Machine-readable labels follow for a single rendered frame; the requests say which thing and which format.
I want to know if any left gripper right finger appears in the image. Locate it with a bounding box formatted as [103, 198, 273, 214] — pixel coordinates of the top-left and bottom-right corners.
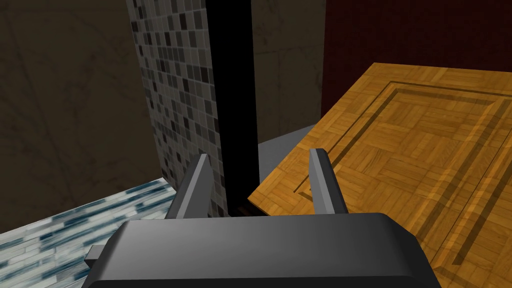
[308, 147, 349, 216]

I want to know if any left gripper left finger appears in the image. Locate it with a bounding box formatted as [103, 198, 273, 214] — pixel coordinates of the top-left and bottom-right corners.
[165, 153, 214, 220]

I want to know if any brown wooden cupboard door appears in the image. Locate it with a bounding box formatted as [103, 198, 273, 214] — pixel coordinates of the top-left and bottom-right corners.
[247, 62, 512, 288]

